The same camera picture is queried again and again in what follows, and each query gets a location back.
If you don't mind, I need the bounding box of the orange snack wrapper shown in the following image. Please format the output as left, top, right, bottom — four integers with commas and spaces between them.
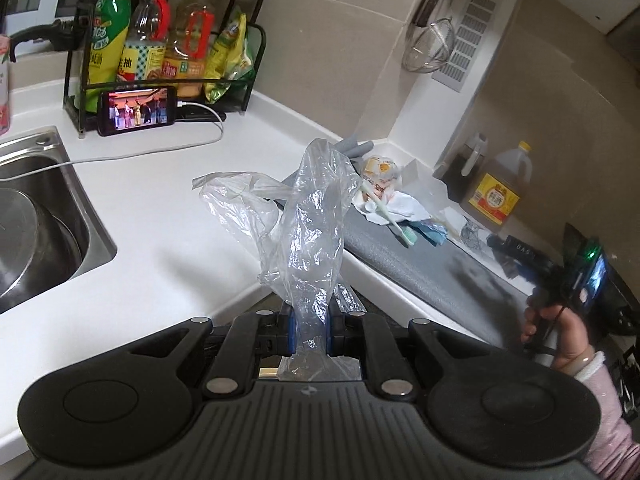
361, 155, 401, 202

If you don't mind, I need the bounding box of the steel pot in sink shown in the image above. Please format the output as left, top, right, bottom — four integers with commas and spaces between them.
1, 188, 81, 311

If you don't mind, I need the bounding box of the white vent grille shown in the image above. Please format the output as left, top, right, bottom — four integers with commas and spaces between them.
433, 0, 499, 93

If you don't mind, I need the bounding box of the black wire spice rack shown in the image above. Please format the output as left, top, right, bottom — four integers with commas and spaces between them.
63, 0, 266, 134

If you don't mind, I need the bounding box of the grey fabric mat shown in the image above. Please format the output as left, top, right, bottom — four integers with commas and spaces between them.
341, 208, 526, 353

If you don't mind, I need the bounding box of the green yellow snack bag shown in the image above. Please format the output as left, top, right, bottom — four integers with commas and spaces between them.
203, 6, 254, 104

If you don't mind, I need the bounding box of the green yellow-cap bottle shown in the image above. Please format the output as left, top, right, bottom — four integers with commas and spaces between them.
87, 0, 131, 86

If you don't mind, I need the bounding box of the black smartphone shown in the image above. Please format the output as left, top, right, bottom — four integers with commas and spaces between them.
96, 87, 178, 136

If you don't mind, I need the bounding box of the blue purple crumpled wrapper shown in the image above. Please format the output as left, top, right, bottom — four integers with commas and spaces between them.
408, 219, 448, 246

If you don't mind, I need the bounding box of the cooking oil bottle red handle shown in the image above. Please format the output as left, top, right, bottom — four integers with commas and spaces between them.
162, 0, 215, 100

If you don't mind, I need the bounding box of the person's right hand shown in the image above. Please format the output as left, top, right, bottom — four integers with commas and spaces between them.
521, 296, 596, 376

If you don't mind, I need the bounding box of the dark soy sauce dispenser bottle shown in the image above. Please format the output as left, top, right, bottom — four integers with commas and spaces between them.
439, 132, 488, 203

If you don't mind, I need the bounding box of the red-cap vinegar bottle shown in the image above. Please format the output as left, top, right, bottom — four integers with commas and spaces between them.
116, 0, 170, 81

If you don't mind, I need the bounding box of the white geometric deer placemat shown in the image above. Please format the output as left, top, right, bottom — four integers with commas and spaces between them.
436, 207, 534, 295

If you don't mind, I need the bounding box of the metal mesh strainer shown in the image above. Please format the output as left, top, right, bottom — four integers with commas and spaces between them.
401, 18, 457, 74

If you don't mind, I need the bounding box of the crumpled white tissue paper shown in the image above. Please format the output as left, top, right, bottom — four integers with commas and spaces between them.
352, 191, 432, 226

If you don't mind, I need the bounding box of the white charging cable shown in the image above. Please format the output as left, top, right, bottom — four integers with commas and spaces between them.
0, 100, 227, 183

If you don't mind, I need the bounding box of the pale green toothbrush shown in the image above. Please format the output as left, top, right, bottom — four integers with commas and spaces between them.
357, 179, 416, 248

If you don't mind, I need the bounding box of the clear plastic bag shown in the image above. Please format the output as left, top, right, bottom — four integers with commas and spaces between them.
192, 139, 361, 382

